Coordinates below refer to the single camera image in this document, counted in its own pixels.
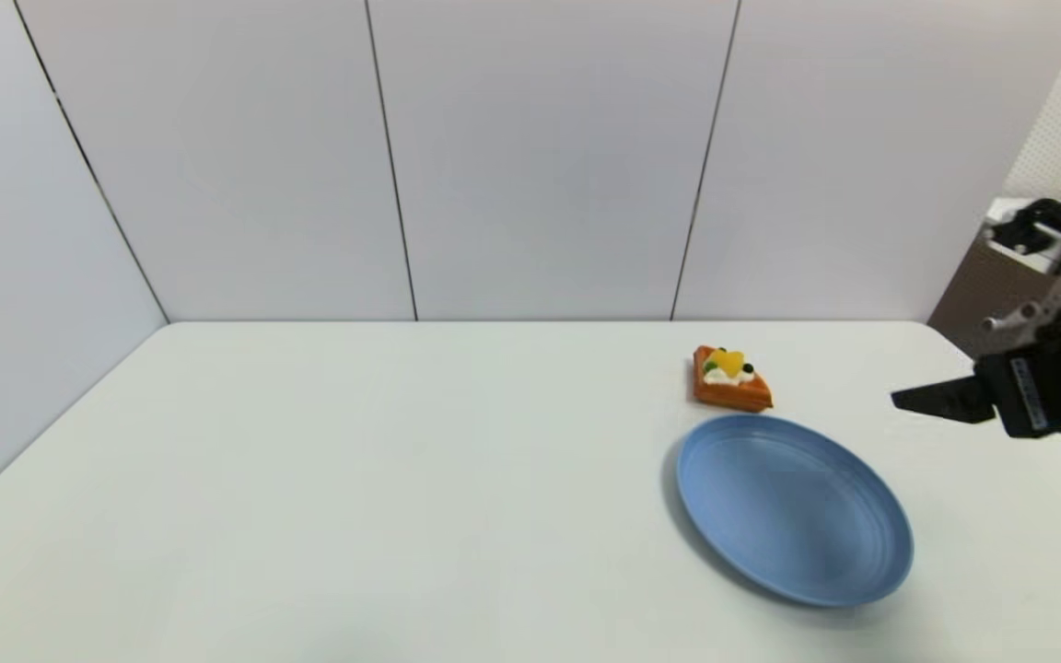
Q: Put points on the triangle waffle bread with fruit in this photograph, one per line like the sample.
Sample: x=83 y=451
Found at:
x=731 y=382

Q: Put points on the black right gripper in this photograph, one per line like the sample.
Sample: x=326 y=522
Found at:
x=1060 y=387

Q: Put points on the brown partition panel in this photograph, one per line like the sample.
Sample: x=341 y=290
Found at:
x=963 y=304

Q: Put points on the blue round plate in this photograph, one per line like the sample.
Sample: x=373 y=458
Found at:
x=793 y=511

